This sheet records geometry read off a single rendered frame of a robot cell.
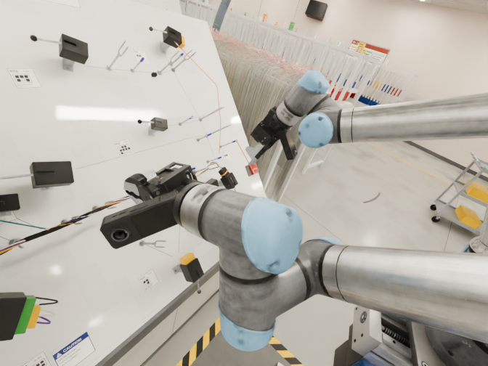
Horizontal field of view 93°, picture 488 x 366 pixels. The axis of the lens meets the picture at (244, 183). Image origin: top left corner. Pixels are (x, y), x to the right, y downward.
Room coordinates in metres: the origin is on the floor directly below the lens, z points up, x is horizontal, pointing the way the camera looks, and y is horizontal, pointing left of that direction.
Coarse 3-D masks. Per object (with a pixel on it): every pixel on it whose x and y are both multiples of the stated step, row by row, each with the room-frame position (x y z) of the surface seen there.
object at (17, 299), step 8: (0, 296) 0.16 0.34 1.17; (8, 296) 0.16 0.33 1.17; (16, 296) 0.17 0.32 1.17; (24, 296) 0.17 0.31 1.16; (0, 304) 0.14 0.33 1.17; (8, 304) 0.15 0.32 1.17; (16, 304) 0.15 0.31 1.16; (24, 304) 0.16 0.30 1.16; (0, 312) 0.14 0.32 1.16; (8, 312) 0.14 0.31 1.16; (16, 312) 0.15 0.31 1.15; (0, 320) 0.13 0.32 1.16; (8, 320) 0.13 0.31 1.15; (16, 320) 0.14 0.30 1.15; (0, 328) 0.12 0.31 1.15; (8, 328) 0.13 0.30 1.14; (16, 328) 0.13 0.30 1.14; (0, 336) 0.11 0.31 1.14; (8, 336) 0.12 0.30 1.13
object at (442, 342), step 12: (432, 336) 0.36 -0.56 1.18; (444, 336) 0.35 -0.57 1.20; (456, 336) 0.34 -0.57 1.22; (444, 348) 0.33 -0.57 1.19; (456, 348) 0.33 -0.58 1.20; (468, 348) 0.32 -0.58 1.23; (480, 348) 0.31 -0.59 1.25; (444, 360) 0.31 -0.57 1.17; (456, 360) 0.31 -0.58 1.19; (468, 360) 0.30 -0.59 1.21; (480, 360) 0.30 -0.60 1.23
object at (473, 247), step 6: (486, 210) 0.53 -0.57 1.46; (486, 216) 0.52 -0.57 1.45; (486, 222) 0.51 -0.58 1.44; (486, 228) 0.51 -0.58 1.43; (480, 234) 0.52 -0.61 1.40; (486, 234) 0.50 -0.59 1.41; (474, 240) 0.52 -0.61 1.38; (480, 240) 0.51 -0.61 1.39; (486, 240) 0.49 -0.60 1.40; (468, 246) 0.52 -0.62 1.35; (474, 246) 0.50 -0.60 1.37; (480, 246) 0.50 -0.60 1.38; (486, 246) 0.49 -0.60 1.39; (468, 252) 0.51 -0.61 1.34; (474, 252) 0.49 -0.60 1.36; (480, 252) 0.48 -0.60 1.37; (486, 252) 0.48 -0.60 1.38
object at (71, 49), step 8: (32, 40) 0.55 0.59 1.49; (40, 40) 0.56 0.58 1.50; (48, 40) 0.57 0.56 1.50; (64, 40) 0.59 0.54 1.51; (72, 40) 0.60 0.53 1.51; (80, 40) 0.62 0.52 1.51; (64, 48) 0.57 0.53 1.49; (72, 48) 0.59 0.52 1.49; (80, 48) 0.61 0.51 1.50; (64, 56) 0.58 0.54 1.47; (72, 56) 0.59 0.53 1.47; (80, 56) 0.60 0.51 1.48; (88, 56) 0.61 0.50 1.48; (64, 64) 0.62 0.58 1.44; (72, 64) 0.62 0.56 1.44
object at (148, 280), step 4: (148, 272) 0.40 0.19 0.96; (152, 272) 0.41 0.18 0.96; (144, 276) 0.39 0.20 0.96; (148, 276) 0.39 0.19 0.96; (152, 276) 0.40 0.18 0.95; (140, 280) 0.37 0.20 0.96; (144, 280) 0.38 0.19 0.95; (148, 280) 0.39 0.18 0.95; (152, 280) 0.39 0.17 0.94; (156, 280) 0.40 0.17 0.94; (144, 284) 0.37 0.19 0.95; (148, 284) 0.38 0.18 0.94; (152, 284) 0.39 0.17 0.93; (144, 288) 0.36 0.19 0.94; (148, 288) 0.37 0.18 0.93
